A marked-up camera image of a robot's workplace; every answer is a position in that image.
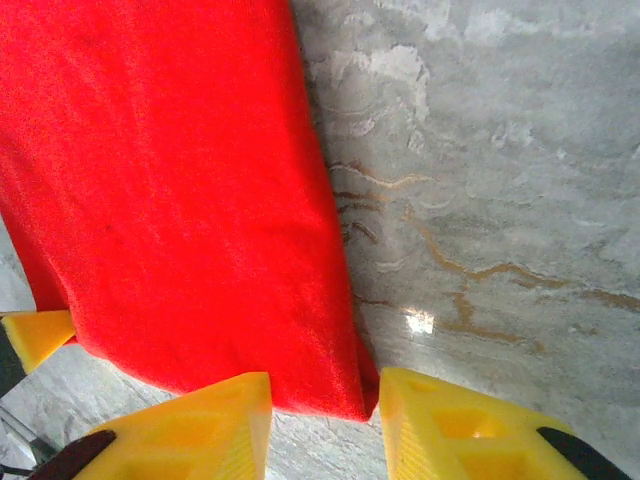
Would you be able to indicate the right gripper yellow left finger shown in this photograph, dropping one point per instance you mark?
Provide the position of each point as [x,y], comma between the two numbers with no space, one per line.
[200,435]

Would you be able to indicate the red t-shirt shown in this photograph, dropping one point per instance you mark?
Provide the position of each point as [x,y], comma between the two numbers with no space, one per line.
[175,200]

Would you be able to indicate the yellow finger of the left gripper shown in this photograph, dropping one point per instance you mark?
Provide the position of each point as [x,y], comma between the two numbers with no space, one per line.
[40,335]

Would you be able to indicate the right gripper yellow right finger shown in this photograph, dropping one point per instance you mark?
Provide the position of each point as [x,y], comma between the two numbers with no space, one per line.
[450,435]

